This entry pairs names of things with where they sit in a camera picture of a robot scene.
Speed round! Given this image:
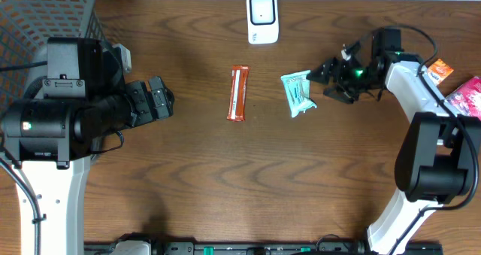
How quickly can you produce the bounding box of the grey plastic mesh basket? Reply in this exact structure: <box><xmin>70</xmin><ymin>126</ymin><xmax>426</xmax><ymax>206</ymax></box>
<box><xmin>1</xmin><ymin>0</ymin><xmax>105</xmax><ymax>113</ymax></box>

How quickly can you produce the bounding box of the red purple snack packet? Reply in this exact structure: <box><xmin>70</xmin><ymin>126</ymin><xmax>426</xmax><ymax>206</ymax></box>
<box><xmin>446</xmin><ymin>77</ymin><xmax>481</xmax><ymax>118</ymax></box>

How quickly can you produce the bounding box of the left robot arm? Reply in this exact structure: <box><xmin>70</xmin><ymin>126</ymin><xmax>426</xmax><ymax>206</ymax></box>
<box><xmin>1</xmin><ymin>37</ymin><xmax>174</xmax><ymax>254</ymax></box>

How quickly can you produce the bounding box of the white barcode scanner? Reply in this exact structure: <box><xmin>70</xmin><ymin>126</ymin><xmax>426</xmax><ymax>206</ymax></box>
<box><xmin>246</xmin><ymin>0</ymin><xmax>280</xmax><ymax>44</ymax></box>

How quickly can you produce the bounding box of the small orange box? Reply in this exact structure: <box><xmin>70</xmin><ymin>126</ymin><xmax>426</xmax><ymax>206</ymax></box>
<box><xmin>428</xmin><ymin>59</ymin><xmax>454</xmax><ymax>86</ymax></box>

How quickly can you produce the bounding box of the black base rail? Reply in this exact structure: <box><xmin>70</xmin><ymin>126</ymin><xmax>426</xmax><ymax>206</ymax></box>
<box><xmin>83</xmin><ymin>238</ymin><xmax>444</xmax><ymax>255</ymax></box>

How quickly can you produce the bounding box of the teal snack wrapper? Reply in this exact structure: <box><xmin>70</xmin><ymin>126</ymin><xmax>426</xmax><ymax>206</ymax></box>
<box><xmin>280</xmin><ymin>70</ymin><xmax>317</xmax><ymax>118</ymax></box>

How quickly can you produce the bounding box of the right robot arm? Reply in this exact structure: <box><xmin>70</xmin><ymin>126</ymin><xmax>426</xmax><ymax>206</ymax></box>
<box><xmin>307</xmin><ymin>25</ymin><xmax>480</xmax><ymax>254</ymax></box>

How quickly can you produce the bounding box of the brown orange snack bar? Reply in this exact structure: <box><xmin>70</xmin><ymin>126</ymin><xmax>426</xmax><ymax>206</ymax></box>
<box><xmin>227</xmin><ymin>65</ymin><xmax>250</xmax><ymax>122</ymax></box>

